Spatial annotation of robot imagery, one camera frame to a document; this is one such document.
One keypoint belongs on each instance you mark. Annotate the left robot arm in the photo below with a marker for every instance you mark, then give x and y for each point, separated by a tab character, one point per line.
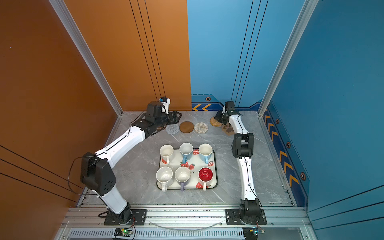
97	168

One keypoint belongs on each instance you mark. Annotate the light blue mug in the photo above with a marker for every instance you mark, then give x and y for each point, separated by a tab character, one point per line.
205	152

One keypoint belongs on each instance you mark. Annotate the strawberry print white tray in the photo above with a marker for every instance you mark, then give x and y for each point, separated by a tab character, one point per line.
192	167

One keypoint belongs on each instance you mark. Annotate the colourful zigzag rope coaster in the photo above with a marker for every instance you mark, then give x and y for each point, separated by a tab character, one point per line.
201	128

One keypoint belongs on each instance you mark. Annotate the red interior mug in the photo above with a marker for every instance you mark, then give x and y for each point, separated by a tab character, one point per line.
205	178

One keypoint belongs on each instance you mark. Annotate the aluminium front rail frame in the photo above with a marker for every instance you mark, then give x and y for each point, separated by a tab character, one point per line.
187	222

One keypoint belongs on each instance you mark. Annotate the green circuit board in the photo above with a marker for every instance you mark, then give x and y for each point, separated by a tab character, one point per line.
252	233
125	234

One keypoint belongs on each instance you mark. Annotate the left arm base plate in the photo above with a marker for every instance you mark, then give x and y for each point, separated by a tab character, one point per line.
136	217

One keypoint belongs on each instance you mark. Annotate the light wooden round coaster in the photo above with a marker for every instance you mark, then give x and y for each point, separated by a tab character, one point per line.
186	127

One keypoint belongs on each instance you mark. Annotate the light blue rope coaster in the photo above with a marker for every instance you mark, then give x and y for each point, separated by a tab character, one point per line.
172	129

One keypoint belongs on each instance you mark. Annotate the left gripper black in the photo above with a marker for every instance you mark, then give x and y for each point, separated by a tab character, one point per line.
172	117

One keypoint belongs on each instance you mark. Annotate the white mug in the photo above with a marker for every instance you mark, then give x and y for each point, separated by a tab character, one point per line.
167	154
165	177

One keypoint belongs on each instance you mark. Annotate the paw shaped brown coaster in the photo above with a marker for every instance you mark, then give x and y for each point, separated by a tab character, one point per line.
228	130

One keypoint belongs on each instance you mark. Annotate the right green circuit board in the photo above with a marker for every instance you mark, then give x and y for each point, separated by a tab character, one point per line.
252	233

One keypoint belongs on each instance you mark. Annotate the woven rattan round coaster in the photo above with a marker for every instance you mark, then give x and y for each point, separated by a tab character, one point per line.
215	123

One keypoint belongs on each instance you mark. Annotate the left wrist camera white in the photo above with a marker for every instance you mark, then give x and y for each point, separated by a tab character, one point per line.
165	102

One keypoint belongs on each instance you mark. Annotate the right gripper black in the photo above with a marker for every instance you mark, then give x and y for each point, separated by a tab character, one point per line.
218	117

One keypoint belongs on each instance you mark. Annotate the right aluminium corner post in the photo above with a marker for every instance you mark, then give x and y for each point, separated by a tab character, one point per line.
295	36

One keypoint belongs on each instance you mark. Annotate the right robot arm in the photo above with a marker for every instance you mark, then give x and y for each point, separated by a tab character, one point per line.
251	210

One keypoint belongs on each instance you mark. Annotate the left green circuit board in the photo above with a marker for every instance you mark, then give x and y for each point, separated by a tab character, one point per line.
125	234

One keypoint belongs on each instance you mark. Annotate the aluminium corner post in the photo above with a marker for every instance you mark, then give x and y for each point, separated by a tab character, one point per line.
75	34
295	36

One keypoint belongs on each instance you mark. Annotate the left aluminium corner post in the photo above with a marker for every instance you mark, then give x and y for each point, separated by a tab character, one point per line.
75	34

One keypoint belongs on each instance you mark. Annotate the lavender mug front middle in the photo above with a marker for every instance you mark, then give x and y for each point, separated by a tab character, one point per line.
182	176

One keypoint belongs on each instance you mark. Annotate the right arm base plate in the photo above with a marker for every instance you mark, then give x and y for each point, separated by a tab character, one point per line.
233	217

